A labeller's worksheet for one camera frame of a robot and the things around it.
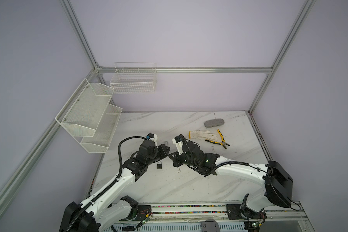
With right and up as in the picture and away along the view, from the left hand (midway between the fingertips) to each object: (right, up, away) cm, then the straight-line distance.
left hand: (169, 149), depth 78 cm
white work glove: (+23, +6, +26) cm, 35 cm away
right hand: (-1, -3, -3) cm, 4 cm away
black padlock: (-7, -13, +12) cm, 19 cm away
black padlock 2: (-4, +1, +22) cm, 22 cm away
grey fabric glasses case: (+32, +15, +32) cm, 48 cm away
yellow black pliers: (+37, 0, +23) cm, 43 cm away
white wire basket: (-26, +45, +17) cm, 55 cm away
